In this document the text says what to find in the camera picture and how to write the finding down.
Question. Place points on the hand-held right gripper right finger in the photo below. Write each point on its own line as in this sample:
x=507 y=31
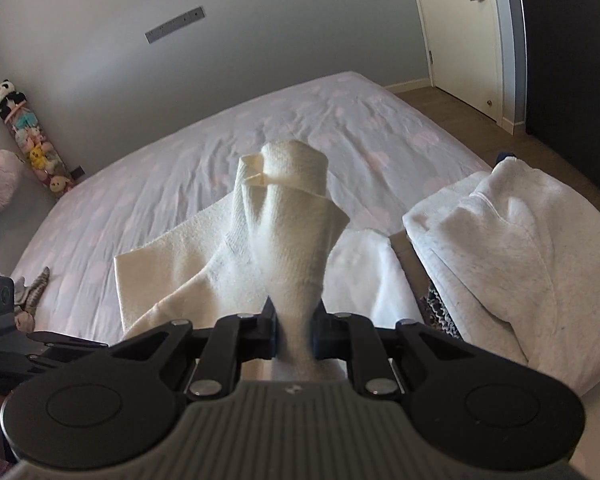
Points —
x=322 y=335

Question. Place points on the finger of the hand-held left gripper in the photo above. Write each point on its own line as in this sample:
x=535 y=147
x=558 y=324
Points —
x=65 y=345

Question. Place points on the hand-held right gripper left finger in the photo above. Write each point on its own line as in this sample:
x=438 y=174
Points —
x=267 y=335

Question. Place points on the cream knit sweater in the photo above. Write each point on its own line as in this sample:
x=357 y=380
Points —
x=290 y=260

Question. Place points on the small grey striped cloth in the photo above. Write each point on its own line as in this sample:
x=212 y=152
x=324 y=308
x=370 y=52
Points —
x=35 y=292

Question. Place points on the black white patterned cloth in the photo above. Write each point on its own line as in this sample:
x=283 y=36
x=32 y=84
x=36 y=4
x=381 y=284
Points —
x=440 y=310

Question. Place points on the pink grey rolled duvet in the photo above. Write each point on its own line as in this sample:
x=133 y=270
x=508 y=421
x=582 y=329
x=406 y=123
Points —
x=0 y=185

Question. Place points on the column of plush toys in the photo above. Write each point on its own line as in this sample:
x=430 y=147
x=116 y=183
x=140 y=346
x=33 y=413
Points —
x=37 y=152

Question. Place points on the bed with pink dotted sheet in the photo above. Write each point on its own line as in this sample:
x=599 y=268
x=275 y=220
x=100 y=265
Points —
x=180 y=170

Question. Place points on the white fleece hoodie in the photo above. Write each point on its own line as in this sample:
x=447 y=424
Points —
x=520 y=260

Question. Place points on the panda plush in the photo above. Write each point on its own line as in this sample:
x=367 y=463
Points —
x=7 y=94

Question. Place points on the dark blue object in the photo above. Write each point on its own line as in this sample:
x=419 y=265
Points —
x=505 y=156

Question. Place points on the cream door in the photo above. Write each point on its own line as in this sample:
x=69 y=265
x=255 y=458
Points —
x=460 y=50

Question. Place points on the black wardrobe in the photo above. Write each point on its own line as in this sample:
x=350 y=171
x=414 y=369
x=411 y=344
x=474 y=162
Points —
x=575 y=60

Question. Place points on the grey wall plate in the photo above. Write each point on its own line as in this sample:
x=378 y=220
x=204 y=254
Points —
x=175 y=24

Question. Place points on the white door frame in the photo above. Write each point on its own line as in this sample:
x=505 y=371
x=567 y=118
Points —
x=507 y=45

